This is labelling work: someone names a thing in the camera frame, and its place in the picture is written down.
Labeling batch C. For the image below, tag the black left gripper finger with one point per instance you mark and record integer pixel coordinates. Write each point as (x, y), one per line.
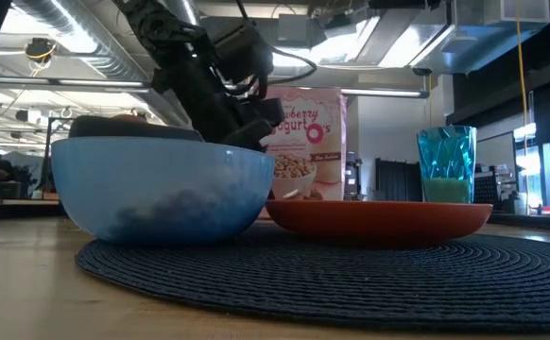
(265, 111)
(249, 137)

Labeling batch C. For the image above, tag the person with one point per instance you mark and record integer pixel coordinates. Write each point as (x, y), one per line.
(2, 171)

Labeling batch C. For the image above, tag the pink strawberry yogurt cereal box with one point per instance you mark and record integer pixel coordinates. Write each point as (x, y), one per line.
(317, 118)

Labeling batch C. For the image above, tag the black ribbed panel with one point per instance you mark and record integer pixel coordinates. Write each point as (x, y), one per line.
(398, 179)

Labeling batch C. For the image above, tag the dark equipment shelf unit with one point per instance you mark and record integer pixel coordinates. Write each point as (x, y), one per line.
(353, 179)

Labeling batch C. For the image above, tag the dark woven round placemat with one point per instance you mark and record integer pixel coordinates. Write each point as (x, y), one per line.
(350, 283)

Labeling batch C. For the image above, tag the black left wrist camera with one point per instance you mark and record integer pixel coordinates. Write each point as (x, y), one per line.
(244, 49)

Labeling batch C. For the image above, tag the black ceiling-mounted device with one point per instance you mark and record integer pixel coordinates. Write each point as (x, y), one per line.
(39, 49)

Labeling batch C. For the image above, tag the long ceiling light bar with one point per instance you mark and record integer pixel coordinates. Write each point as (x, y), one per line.
(379, 92)

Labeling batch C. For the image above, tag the orange plate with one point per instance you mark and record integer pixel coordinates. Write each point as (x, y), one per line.
(379, 222)

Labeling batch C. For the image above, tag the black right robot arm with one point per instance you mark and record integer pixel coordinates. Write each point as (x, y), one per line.
(402, 4)

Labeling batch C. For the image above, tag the orange fruit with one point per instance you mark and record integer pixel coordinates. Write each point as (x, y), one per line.
(128, 118)

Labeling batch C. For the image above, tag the light blue plastic bowl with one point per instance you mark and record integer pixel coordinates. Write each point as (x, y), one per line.
(161, 189)

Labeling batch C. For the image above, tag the teal faceted plastic cup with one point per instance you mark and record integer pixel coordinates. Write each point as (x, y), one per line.
(445, 160)

